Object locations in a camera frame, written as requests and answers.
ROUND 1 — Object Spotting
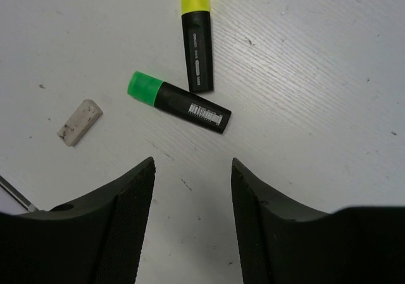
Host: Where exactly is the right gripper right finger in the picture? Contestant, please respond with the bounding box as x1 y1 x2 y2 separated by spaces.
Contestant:
231 158 345 283

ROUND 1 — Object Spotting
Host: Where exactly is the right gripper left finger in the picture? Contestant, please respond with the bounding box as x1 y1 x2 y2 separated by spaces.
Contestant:
42 157 155 283

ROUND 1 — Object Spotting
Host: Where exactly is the yellow capped highlighter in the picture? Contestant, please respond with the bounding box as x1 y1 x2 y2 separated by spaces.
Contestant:
181 0 214 93

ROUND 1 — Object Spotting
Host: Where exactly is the grey white eraser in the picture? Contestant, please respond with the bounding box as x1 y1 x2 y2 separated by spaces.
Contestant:
57 99 103 147

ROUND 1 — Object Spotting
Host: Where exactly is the green capped highlighter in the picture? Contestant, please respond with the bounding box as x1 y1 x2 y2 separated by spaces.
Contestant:
127 71 232 133

